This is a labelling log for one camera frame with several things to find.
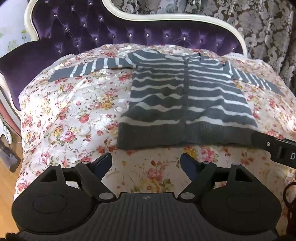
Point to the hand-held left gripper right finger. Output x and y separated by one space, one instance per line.
186 161

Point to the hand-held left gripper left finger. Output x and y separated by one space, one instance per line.
104 162

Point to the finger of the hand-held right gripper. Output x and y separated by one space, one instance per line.
261 141

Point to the grey white striped sweater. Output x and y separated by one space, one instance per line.
180 104

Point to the floral quilted bedspread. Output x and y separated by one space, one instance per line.
76 120

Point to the dark object on floor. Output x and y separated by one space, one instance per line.
9 153

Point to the grey damask curtain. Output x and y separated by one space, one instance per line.
261 27

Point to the purple tufted headboard white frame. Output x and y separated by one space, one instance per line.
97 30

